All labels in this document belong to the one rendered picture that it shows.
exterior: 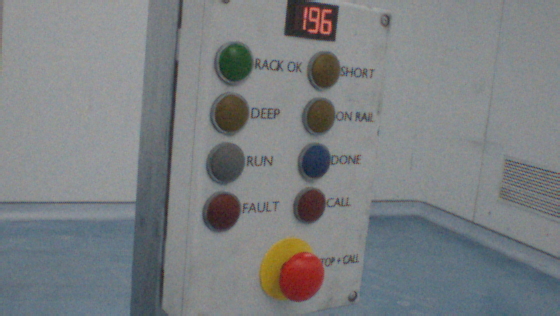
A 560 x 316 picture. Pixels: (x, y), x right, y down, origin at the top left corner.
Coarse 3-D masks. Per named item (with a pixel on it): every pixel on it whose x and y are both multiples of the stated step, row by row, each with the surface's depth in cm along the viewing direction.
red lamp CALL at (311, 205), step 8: (312, 192) 50; (320, 192) 50; (304, 200) 49; (312, 200) 49; (320, 200) 50; (304, 208) 49; (312, 208) 50; (320, 208) 50; (304, 216) 49; (312, 216) 50
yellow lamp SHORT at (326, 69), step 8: (320, 56) 48; (328, 56) 48; (320, 64) 48; (328, 64) 48; (336, 64) 48; (312, 72) 48; (320, 72) 48; (328, 72) 48; (336, 72) 49; (320, 80) 48; (328, 80) 48; (336, 80) 49
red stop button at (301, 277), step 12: (288, 264) 47; (300, 264) 47; (312, 264) 48; (288, 276) 47; (300, 276) 47; (312, 276) 48; (324, 276) 49; (288, 288) 47; (300, 288) 48; (312, 288) 48; (300, 300) 48
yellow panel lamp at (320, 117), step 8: (312, 104) 48; (320, 104) 48; (328, 104) 49; (312, 112) 48; (320, 112) 48; (328, 112) 49; (312, 120) 48; (320, 120) 49; (328, 120) 49; (312, 128) 48; (320, 128) 49; (328, 128) 49
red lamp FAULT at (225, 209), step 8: (216, 200) 45; (224, 200) 45; (232, 200) 45; (208, 208) 45; (216, 208) 45; (224, 208) 45; (232, 208) 45; (208, 216) 45; (216, 216) 45; (224, 216) 45; (232, 216) 46; (216, 224) 45; (224, 224) 45; (232, 224) 46
